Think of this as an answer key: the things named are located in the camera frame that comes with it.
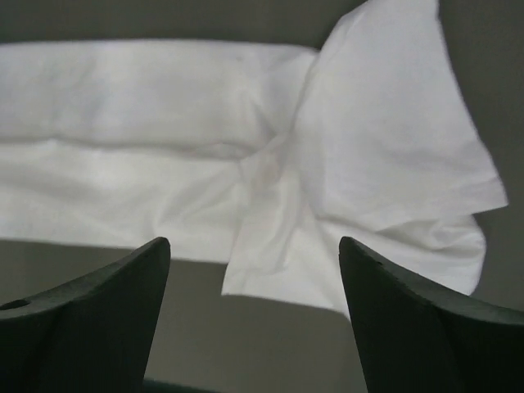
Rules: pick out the white t-shirt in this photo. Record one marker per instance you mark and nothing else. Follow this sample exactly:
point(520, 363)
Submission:
point(259, 156)

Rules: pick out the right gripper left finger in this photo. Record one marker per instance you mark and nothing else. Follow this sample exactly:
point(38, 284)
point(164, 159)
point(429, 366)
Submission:
point(91, 334)

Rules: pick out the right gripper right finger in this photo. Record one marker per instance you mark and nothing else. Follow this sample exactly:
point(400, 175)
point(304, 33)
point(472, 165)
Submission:
point(415, 335)

